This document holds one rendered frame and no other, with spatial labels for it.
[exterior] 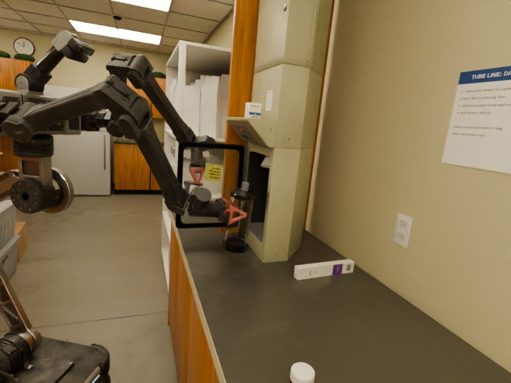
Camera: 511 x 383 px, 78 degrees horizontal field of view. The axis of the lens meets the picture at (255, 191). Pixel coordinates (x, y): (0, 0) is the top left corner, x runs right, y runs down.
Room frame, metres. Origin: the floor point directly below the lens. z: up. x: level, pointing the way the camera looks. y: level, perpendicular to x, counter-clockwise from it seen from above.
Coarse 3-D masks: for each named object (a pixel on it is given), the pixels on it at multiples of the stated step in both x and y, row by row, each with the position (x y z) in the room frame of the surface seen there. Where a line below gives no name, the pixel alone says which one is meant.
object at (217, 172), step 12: (192, 156) 1.38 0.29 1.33; (204, 156) 1.40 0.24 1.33; (216, 156) 1.42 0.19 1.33; (228, 156) 1.44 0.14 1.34; (192, 168) 1.38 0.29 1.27; (204, 168) 1.40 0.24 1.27; (216, 168) 1.42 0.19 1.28; (228, 168) 1.44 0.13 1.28; (192, 180) 1.38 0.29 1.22; (204, 180) 1.40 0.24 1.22; (216, 180) 1.42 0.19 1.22; (228, 180) 1.45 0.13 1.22; (216, 192) 1.43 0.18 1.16; (228, 192) 1.45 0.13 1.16; (228, 204) 1.45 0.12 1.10
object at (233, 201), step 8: (232, 192) 1.16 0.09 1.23; (232, 200) 1.16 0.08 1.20; (240, 200) 1.13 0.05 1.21; (248, 200) 1.13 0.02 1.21; (240, 208) 1.13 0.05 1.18; (248, 208) 1.14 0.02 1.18; (248, 216) 1.15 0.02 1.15; (232, 224) 1.14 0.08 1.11; (240, 224) 1.13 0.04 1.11; (248, 224) 1.15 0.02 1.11; (232, 232) 1.13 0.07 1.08; (240, 232) 1.13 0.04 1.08; (248, 232) 1.16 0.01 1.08; (224, 240) 1.16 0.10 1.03; (232, 240) 1.13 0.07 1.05; (240, 240) 1.13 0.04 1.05
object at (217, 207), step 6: (210, 204) 1.11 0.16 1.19; (216, 204) 1.12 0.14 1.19; (222, 204) 1.10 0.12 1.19; (210, 210) 1.10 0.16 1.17; (216, 210) 1.11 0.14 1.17; (222, 210) 1.10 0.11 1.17; (204, 216) 1.11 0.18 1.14; (210, 216) 1.11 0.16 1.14; (216, 216) 1.12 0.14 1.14; (222, 216) 1.10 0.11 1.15
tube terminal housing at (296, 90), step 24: (264, 72) 1.36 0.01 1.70; (288, 72) 1.20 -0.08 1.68; (312, 72) 1.26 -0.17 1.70; (264, 96) 1.34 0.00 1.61; (288, 96) 1.20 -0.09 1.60; (312, 96) 1.29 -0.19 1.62; (288, 120) 1.21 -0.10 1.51; (312, 120) 1.34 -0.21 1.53; (288, 144) 1.21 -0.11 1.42; (312, 144) 1.38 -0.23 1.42; (288, 168) 1.21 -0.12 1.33; (288, 192) 1.22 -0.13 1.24; (288, 216) 1.22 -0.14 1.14; (264, 240) 1.20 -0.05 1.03; (288, 240) 1.23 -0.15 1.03
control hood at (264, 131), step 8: (232, 120) 1.35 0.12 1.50; (240, 120) 1.24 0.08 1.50; (248, 120) 1.15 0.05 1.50; (256, 120) 1.16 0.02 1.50; (264, 120) 1.17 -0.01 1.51; (272, 120) 1.19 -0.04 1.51; (248, 128) 1.23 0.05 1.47; (256, 128) 1.16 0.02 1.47; (264, 128) 1.17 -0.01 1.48; (272, 128) 1.18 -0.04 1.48; (240, 136) 1.45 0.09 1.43; (256, 136) 1.21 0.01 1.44; (264, 136) 1.17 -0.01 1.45; (272, 136) 1.19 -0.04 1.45; (264, 144) 1.21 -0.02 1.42; (272, 144) 1.19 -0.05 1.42
